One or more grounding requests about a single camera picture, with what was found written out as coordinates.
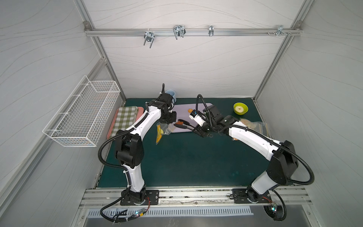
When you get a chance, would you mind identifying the metal hook clamp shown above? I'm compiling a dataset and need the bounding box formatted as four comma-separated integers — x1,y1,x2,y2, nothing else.
173,25,186,40
266,25,292,37
143,31,155,48

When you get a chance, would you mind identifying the metal hook small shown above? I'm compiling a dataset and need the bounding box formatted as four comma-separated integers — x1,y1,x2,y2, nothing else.
209,25,214,37

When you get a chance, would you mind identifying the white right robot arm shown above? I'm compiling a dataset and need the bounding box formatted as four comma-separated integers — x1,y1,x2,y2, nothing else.
190,94,315,203

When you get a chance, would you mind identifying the metal hook clamp right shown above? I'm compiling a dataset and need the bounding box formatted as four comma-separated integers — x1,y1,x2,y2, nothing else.
266,25,292,37

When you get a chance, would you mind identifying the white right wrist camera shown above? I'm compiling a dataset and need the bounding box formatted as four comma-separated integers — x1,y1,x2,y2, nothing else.
189,110,206,127

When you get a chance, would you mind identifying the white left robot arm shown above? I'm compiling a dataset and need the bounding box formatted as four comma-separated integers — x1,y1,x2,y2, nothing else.
97,85,177,204

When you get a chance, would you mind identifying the light blue ceramic mug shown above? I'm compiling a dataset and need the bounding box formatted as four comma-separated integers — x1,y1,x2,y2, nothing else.
166,90,176,104

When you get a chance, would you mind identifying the metal hook clamp left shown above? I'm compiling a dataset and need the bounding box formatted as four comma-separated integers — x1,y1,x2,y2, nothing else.
143,31,155,48

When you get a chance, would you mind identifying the metal hook clamp middle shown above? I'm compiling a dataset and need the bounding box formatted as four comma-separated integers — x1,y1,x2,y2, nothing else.
173,25,186,40

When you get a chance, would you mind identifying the lavender plastic tray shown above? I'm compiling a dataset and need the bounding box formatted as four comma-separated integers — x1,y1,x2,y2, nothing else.
172,103,212,133

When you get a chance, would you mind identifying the aluminium top rail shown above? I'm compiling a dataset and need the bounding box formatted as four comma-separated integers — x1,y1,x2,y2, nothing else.
85,27,303,37

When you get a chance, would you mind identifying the pink tray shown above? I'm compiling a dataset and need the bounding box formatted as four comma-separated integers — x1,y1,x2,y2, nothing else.
106,106,145,141

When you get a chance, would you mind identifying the white wire basket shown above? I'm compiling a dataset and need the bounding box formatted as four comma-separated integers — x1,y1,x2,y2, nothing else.
43,75,120,147

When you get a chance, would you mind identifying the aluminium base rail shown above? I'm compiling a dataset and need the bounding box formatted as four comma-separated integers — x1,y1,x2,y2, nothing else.
79,186,313,208

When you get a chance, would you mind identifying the clear zip bag with duck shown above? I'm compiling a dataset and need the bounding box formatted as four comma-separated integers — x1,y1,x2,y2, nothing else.
156,123,173,145

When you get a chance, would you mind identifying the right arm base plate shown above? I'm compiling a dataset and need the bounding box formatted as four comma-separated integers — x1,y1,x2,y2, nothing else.
229,188,272,204

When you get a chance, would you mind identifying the green plastic bowl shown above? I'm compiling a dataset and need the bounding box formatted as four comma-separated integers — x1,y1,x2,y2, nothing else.
233,103,249,115

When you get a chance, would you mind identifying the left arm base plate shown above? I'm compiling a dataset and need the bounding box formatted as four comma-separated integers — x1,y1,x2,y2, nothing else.
120,189,159,206

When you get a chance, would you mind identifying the white vent strip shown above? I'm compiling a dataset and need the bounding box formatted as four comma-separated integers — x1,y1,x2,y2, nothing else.
87,206,254,218

